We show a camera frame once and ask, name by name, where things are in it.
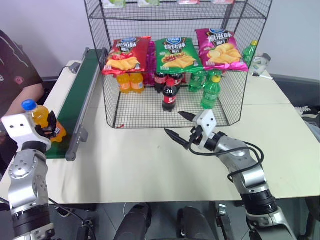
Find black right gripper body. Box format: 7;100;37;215
188;125;205;146

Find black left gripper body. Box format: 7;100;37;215
34;124;58;139

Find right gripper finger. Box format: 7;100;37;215
177;111;199;123
163;128;191;151

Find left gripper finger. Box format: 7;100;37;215
47;111;59;130

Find orange soda bottle blue cap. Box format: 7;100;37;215
21;99;68;144

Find green conveyor belt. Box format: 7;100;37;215
44;47;109;162

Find cola bottle red cap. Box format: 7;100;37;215
161;78;182;113

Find green soda bottle yellow cap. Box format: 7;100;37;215
242;40;259;65
200;74;222;110

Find green chips bag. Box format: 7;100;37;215
154;36;205;74

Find purple foil snack bag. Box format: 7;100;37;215
143;41;157;87

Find person in dark shirt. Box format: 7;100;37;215
0;29;46;118

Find pink chips bag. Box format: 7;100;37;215
194;28;249;72

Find white marker pen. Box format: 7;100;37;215
252;72;274;81

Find dark rounded shape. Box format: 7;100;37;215
114;202;153;240
175;205;214;240

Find red chips bag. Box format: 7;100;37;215
101;36;153;77

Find black white sneaker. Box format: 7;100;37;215
294;104;320;118

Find black wire rack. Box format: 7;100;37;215
83;0;274;130

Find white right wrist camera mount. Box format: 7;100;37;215
192;109;217;149

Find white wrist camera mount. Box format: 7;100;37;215
1;112;53;151
192;109;217;149

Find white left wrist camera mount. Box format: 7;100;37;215
1;112;53;151

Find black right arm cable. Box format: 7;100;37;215
188;141;265;184

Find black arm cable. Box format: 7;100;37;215
188;141;265;184
0;196;77;219

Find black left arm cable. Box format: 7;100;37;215
0;196;77;219

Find black metal stand bracket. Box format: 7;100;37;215
215;203;234;240

